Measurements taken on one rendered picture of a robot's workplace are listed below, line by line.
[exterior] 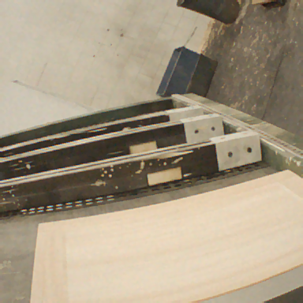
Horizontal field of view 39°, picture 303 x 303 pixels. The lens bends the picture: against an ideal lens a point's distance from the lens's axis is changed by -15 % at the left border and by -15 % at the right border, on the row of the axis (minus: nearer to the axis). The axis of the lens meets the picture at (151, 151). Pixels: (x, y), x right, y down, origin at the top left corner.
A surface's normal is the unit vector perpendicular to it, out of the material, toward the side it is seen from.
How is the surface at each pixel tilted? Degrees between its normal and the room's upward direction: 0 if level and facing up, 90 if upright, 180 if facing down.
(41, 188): 90
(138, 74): 90
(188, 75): 90
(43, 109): 90
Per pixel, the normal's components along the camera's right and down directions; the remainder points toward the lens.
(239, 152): 0.16, 0.19
